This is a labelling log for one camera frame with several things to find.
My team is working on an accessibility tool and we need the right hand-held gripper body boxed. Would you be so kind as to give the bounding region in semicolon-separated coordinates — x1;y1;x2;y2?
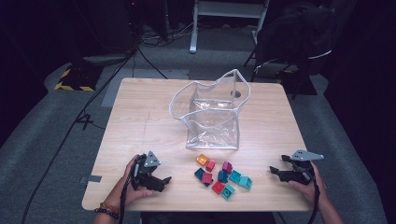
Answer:
288;149;325;186

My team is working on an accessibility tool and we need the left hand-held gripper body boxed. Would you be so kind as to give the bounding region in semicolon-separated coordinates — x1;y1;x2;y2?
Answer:
130;151;163;191

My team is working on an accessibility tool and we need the pile of coloured toy blocks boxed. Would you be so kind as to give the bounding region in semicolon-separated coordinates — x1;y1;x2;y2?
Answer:
193;153;254;201

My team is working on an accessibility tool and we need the clear plastic bag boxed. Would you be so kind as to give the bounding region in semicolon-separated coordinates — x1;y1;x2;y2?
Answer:
168;68;251;151

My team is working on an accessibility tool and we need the person's right hand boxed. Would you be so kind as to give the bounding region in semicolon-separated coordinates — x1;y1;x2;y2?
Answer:
288;161;328;206

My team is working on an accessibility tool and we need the person's left hand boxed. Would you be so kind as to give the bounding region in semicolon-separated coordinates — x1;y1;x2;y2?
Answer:
104;154;154;213

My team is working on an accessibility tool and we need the grey tape strip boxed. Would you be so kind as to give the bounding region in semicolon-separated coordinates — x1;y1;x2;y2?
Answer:
79;175;103;185

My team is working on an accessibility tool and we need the yellow black striped base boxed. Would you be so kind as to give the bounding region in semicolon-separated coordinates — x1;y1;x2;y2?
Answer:
53;63;104;92

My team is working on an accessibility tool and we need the black chair with dark cloth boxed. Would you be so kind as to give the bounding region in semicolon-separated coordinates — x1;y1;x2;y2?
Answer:
243;1;339;101

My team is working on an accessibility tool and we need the dark equipment cabinet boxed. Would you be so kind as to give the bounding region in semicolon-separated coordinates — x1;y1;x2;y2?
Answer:
81;0;139;64

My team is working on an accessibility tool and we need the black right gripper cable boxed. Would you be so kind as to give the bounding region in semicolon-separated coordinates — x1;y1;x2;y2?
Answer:
306;172;321;224

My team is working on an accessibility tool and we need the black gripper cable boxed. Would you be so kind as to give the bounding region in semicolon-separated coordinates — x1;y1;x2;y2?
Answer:
306;172;321;224
118;162;140;224

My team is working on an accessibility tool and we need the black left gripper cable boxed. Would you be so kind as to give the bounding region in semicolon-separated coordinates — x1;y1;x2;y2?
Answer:
118;162;140;224

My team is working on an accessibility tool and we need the orange beaded bracelet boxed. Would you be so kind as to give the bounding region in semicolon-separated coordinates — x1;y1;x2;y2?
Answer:
99;202;121;215

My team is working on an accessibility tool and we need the black beaded bracelet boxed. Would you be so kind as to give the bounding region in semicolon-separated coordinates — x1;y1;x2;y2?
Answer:
93;207;120;220

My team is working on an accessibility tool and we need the long black floor cable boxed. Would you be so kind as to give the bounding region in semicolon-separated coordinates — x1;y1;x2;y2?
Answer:
21;46;139;224

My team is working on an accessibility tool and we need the white metal desk frame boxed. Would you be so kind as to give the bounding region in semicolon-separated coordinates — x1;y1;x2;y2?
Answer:
189;0;271;54

